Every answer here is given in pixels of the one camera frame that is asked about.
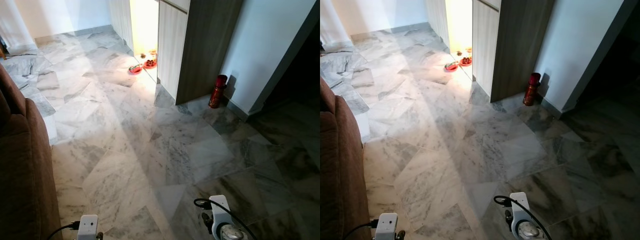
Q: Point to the white curtain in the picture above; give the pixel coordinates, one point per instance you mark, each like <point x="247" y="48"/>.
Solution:
<point x="15" y="25"/>
<point x="332" y="25"/>

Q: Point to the tall brown wood cabinet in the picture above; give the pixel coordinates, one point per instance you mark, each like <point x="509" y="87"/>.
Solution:
<point x="200" y="45"/>
<point x="515" y="45"/>

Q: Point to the grey-brown fabric armchair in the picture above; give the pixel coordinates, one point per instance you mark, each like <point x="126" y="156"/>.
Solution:
<point x="22" y="165"/>
<point x="342" y="170"/>

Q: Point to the red plate with greens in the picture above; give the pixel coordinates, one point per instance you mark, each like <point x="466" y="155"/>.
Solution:
<point x="135" y="69"/>
<point x="451" y="66"/>

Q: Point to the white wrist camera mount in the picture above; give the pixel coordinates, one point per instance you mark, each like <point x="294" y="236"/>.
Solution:
<point x="220" y="210"/>
<point x="520" y="207"/>
<point x="88" y="226"/>
<point x="386" y="225"/>

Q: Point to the light striped wood cabinet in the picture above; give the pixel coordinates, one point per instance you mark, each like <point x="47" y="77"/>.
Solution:
<point x="121" y="20"/>
<point x="437" y="19"/>

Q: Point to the red metal flask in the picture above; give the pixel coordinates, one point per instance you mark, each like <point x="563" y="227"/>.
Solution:
<point x="531" y="89"/>
<point x="218" y="91"/>

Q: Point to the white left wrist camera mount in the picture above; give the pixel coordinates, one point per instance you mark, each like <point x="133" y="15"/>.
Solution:
<point x="88" y="226"/>
<point x="386" y="225"/>

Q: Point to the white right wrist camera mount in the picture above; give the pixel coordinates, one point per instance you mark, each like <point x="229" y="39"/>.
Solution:
<point x="220" y="210"/>
<point x="520" y="207"/>

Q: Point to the red plate with dark food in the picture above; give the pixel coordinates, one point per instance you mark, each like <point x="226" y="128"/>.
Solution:
<point x="150" y="63"/>
<point x="466" y="61"/>

